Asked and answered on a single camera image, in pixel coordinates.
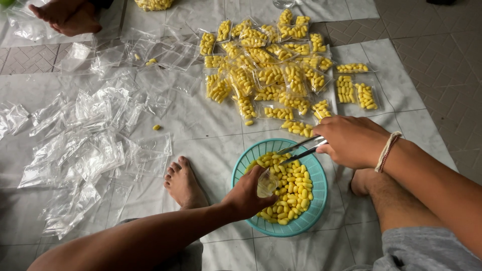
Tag person's right hand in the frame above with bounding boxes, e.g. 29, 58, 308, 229
313, 115, 392, 170

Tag person's left hand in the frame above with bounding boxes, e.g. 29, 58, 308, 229
222, 165, 279, 223

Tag metal tongs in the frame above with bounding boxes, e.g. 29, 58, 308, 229
276, 135, 329, 166

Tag small clear plastic bag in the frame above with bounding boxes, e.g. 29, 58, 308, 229
256, 169, 280, 198

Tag teal plastic basket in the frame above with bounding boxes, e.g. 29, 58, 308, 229
231, 138, 328, 238

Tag heap of loose yellow cocoons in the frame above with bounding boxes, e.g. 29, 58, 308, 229
245, 151, 314, 226

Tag pile of filled cocoon packets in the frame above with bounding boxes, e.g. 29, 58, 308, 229
198, 8, 381, 138

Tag person's right leg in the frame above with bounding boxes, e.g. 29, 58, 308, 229
350, 168, 446, 234

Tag person's left foot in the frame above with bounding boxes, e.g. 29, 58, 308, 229
163, 156, 210, 211

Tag grey shorts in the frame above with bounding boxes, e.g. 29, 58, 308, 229
116, 218, 482, 271

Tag large bag of yellow cocoons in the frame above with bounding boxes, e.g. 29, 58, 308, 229
134, 0, 175, 11

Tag pile of empty clear bags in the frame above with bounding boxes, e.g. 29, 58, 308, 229
0, 0, 202, 240

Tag woven string bracelet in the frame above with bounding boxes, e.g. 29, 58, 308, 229
374, 131, 403, 174

